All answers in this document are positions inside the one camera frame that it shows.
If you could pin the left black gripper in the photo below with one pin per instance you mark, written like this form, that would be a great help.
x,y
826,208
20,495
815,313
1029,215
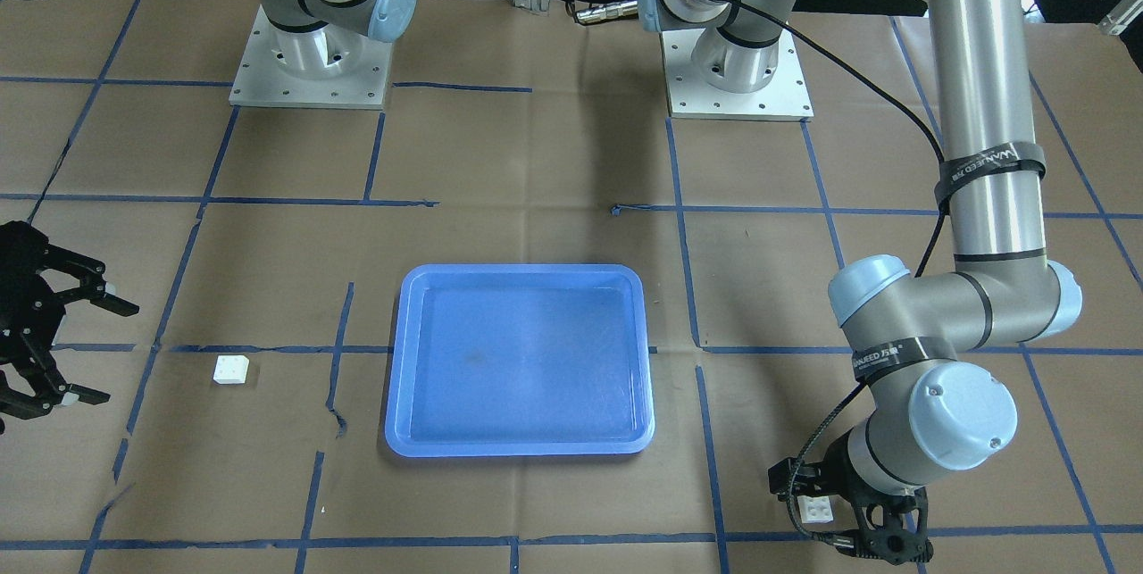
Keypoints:
x,y
845,478

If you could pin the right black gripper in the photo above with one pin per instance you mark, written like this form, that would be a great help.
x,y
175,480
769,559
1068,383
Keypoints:
x,y
18,317

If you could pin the white building block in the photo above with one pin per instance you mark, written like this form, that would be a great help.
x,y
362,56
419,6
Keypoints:
x,y
231,370
815,509

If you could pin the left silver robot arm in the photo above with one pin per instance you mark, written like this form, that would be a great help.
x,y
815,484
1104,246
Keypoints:
x,y
935,415

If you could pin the blue plastic tray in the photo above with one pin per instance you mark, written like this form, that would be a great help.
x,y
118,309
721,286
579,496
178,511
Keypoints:
x,y
520,359

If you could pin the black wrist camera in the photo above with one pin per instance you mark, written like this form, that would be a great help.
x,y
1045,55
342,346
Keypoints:
x,y
807,480

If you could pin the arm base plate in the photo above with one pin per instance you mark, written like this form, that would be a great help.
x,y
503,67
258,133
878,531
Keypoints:
x,y
709,78
326,68

